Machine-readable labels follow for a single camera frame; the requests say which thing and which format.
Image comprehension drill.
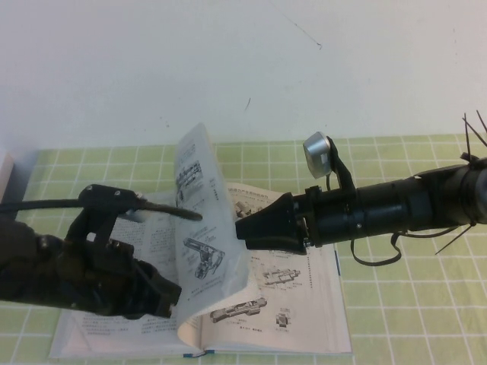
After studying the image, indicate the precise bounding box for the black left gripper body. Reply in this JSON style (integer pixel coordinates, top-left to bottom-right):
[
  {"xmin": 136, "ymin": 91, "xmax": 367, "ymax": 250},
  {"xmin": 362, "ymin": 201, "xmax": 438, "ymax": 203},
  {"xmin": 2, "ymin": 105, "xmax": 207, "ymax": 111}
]
[{"xmin": 59, "ymin": 236, "xmax": 154, "ymax": 319}]

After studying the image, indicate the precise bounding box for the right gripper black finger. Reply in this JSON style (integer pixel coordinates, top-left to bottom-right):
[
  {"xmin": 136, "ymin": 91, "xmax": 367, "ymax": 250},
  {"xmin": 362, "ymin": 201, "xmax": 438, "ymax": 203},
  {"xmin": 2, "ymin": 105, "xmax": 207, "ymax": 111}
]
[
  {"xmin": 234, "ymin": 192, "xmax": 294, "ymax": 240},
  {"xmin": 243, "ymin": 233, "xmax": 307, "ymax": 256}
]

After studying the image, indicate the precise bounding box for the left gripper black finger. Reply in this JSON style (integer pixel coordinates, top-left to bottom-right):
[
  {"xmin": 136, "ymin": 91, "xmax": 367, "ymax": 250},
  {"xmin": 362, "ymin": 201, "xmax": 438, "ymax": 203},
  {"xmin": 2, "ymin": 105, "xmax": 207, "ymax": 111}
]
[
  {"xmin": 144, "ymin": 263, "xmax": 183, "ymax": 309},
  {"xmin": 125, "ymin": 303, "xmax": 173, "ymax": 321}
]

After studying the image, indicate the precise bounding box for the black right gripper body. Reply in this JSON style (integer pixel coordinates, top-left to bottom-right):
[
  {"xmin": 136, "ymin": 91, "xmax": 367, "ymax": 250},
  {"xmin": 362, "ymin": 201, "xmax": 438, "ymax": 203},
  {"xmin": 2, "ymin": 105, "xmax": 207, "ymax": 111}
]
[{"xmin": 291, "ymin": 185, "xmax": 361, "ymax": 249}]

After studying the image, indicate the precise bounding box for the technical book with diagrams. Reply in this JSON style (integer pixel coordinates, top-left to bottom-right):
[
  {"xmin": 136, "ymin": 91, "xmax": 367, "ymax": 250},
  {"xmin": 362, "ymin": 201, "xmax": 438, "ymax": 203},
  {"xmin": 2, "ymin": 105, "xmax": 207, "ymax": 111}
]
[{"xmin": 48, "ymin": 122, "xmax": 354, "ymax": 360}]

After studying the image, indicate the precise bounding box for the green white checked tablecloth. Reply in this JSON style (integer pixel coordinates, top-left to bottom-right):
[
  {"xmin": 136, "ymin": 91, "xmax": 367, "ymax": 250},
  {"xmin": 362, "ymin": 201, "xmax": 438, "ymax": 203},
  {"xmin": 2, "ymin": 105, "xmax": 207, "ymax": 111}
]
[{"xmin": 0, "ymin": 132, "xmax": 487, "ymax": 365}]

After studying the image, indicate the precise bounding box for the black right camera bracket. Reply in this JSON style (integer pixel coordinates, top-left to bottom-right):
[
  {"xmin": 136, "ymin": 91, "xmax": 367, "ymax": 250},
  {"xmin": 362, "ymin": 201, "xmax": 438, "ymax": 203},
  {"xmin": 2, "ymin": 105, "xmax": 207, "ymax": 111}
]
[{"xmin": 326, "ymin": 138, "xmax": 355, "ymax": 192}]

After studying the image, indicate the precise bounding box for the silver round wrist camera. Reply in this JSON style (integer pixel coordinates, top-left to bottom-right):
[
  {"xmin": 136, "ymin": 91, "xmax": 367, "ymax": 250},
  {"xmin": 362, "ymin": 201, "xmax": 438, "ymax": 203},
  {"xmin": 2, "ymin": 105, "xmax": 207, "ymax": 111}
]
[{"xmin": 302, "ymin": 131, "xmax": 334, "ymax": 179}]

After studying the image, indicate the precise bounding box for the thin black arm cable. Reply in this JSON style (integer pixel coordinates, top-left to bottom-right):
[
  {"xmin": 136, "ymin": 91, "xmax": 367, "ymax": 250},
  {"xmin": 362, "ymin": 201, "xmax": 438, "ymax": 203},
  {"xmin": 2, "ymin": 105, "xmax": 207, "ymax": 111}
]
[{"xmin": 349, "ymin": 227, "xmax": 473, "ymax": 268}]

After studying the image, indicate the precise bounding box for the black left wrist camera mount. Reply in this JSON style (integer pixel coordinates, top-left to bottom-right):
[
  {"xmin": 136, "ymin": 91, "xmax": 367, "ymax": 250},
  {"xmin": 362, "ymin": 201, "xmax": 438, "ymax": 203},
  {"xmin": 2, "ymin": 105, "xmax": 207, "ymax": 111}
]
[{"xmin": 64, "ymin": 183, "xmax": 145, "ymax": 252}]

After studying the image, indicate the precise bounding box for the thick black camera cable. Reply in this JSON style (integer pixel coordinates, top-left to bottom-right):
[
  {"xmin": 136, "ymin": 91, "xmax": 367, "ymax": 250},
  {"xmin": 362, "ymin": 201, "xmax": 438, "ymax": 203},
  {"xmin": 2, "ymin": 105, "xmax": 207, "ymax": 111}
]
[{"xmin": 0, "ymin": 197, "xmax": 203, "ymax": 222}]

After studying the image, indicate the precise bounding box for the black cable tie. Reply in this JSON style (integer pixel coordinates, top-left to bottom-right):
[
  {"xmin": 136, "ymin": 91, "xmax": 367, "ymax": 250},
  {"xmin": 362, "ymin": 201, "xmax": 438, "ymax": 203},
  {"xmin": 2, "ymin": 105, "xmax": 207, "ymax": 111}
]
[
  {"xmin": 434, "ymin": 223, "xmax": 477, "ymax": 256},
  {"xmin": 476, "ymin": 109, "xmax": 487, "ymax": 148},
  {"xmin": 462, "ymin": 112, "xmax": 473, "ymax": 161}
]

